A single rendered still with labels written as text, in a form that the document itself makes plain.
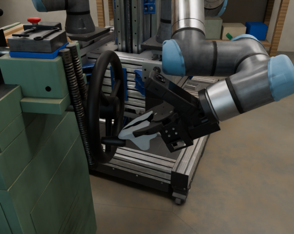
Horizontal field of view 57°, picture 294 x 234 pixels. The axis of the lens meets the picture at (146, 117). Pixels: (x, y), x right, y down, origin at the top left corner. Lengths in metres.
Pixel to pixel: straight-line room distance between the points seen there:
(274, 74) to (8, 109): 0.52
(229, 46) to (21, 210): 0.60
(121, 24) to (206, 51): 0.90
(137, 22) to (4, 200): 0.99
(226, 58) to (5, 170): 0.52
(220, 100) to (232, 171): 1.31
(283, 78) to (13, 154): 0.56
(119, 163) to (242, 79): 1.09
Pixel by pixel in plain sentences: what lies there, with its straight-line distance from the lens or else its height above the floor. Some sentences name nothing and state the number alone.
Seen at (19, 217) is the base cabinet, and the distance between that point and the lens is 0.75.
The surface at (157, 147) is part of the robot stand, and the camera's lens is 1.55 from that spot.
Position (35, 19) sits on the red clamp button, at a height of 1.02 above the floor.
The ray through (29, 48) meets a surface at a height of 0.98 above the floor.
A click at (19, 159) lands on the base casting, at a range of 0.70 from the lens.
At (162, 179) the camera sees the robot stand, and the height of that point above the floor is 0.15.
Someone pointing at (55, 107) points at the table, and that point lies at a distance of 0.63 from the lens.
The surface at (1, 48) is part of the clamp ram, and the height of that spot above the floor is 0.96.
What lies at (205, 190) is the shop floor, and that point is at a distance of 1.63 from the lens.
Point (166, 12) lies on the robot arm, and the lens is 1.20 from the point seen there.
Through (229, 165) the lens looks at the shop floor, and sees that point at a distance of 1.83.
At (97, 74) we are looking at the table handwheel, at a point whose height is 0.93.
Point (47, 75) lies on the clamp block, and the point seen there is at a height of 0.93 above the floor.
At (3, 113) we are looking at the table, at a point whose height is 0.87.
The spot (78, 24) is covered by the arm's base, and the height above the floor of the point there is 0.86.
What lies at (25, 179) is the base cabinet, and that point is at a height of 0.68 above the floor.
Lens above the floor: 1.15
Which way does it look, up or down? 31 degrees down
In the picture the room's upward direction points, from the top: straight up
